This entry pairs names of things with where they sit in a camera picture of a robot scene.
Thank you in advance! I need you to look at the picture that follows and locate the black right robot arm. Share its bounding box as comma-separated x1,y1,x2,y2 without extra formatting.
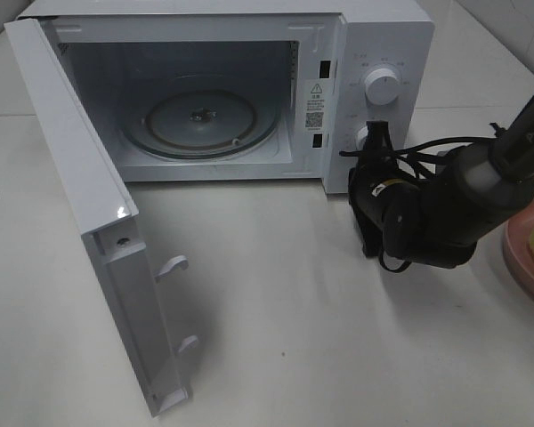
342,94,534,273

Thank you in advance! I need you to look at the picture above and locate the white upper microwave knob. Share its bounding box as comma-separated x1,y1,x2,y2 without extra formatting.
364,67,401,106

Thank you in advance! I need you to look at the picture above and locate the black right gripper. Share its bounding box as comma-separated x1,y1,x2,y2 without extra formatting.
348,121,421,257

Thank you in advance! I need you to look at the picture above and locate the pink round plate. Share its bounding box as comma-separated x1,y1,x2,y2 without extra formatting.
502,200,534,299

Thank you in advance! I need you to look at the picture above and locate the white microwave oven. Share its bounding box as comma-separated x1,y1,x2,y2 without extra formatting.
6,1,434,195

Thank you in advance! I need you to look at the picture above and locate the white microwave door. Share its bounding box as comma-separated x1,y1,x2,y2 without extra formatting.
4,18,198,416

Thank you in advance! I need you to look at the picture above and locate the white lower timer knob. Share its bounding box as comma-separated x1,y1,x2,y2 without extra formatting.
355,126,368,150

